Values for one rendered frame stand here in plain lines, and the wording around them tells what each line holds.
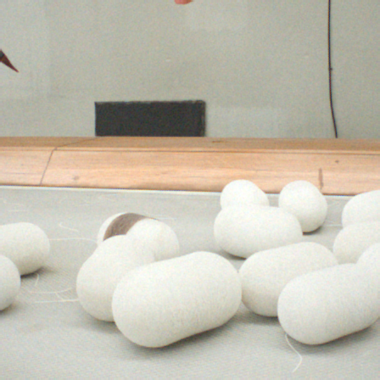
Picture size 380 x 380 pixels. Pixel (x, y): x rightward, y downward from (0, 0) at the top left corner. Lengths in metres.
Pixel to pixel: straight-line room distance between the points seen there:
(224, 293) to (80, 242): 0.12
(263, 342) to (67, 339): 0.05
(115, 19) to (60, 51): 0.27
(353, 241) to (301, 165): 0.17
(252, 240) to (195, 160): 0.17
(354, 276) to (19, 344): 0.09
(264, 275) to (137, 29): 2.23
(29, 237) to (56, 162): 0.20
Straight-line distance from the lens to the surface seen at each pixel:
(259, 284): 0.16
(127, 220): 0.21
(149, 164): 0.39
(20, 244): 0.21
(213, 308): 0.15
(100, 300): 0.16
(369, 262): 0.17
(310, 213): 0.26
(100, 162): 0.40
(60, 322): 0.18
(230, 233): 0.22
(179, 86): 2.32
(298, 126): 2.26
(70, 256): 0.24
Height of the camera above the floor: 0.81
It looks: 9 degrees down
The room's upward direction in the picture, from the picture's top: 1 degrees counter-clockwise
